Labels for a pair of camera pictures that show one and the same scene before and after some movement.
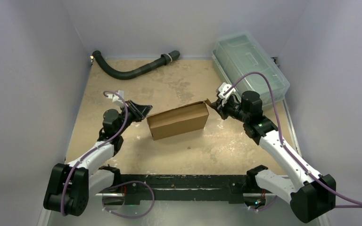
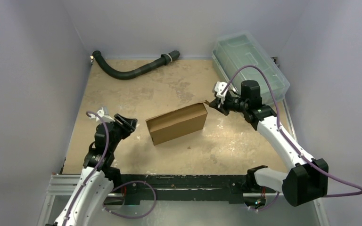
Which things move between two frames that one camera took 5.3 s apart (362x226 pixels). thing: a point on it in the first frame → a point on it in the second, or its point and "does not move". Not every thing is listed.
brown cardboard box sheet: x=184 y=119 does not move
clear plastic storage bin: x=238 y=53 does not move
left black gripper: x=139 y=112 → x=127 y=125
